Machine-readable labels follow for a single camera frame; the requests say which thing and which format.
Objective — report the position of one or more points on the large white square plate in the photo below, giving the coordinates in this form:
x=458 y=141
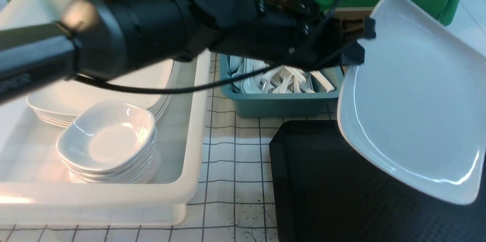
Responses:
x=415 y=108

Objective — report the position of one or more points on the black serving tray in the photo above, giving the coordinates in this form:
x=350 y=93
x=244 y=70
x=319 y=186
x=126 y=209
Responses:
x=325 y=191

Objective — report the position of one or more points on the teal plastic bin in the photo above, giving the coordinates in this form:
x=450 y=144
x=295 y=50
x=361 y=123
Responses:
x=272 y=106

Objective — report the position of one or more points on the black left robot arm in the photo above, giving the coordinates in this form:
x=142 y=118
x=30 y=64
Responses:
x=96 y=41

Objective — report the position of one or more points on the stack of white bowls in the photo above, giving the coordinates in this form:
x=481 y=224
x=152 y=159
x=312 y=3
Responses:
x=111 y=142

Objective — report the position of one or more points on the large white plastic tub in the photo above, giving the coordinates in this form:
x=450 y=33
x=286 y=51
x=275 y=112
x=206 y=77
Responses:
x=36 y=189

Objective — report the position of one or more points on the brown plastic bin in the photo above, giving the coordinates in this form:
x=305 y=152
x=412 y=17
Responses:
x=349 y=21

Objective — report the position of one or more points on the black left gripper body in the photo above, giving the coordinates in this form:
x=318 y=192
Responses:
x=296 y=33

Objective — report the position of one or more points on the white grid tablecloth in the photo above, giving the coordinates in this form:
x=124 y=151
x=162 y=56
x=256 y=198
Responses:
x=234 y=199

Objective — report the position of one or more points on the pile of white spoons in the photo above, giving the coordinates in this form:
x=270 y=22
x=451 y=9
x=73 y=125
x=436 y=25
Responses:
x=280 y=80

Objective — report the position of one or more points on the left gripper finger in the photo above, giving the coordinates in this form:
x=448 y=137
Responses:
x=353 y=54
x=368 y=29

